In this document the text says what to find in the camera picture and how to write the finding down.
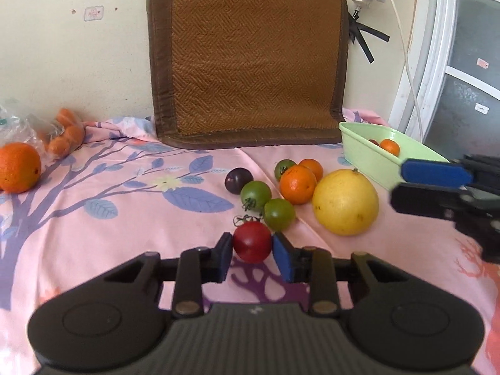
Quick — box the white glazed door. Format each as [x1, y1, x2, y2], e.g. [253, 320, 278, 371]
[388, 0, 500, 165]

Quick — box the large yellow grapefruit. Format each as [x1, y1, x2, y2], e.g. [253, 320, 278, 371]
[312, 168, 380, 237]

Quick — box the large orange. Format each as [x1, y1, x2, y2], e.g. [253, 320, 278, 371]
[0, 142, 42, 193]

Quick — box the white power strip with cables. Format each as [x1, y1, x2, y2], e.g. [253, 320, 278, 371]
[381, 0, 427, 143]

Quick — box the small orange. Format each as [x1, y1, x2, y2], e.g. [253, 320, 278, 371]
[380, 139, 401, 157]
[299, 158, 324, 182]

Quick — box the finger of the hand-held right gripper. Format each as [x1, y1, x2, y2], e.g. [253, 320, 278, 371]
[401, 154, 500, 193]
[390, 182, 470, 222]

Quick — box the red tomato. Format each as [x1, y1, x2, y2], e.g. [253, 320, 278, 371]
[233, 215, 273, 264]

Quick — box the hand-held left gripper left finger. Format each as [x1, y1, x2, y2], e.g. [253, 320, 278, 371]
[105, 232, 234, 317]

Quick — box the brown woven seat mat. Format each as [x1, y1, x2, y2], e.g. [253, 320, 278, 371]
[146, 0, 351, 151]

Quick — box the pink printed bedsheet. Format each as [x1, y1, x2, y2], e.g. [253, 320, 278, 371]
[0, 107, 500, 375]

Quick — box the medium orange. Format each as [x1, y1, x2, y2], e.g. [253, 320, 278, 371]
[280, 165, 318, 206]

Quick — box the clear plastic bag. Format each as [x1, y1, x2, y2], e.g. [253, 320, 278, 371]
[0, 98, 86, 162]

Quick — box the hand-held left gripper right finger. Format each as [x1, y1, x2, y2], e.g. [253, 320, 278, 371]
[273, 232, 409, 316]

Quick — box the black tape cross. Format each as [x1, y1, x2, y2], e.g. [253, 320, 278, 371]
[349, 7, 390, 64]

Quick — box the dark green mottled tomato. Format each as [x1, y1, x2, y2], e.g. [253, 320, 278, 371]
[274, 159, 298, 183]

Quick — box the dark purple tomato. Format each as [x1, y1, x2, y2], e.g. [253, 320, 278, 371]
[224, 167, 254, 195]

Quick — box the light green plastic basin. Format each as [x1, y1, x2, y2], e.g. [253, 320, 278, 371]
[338, 122, 451, 190]

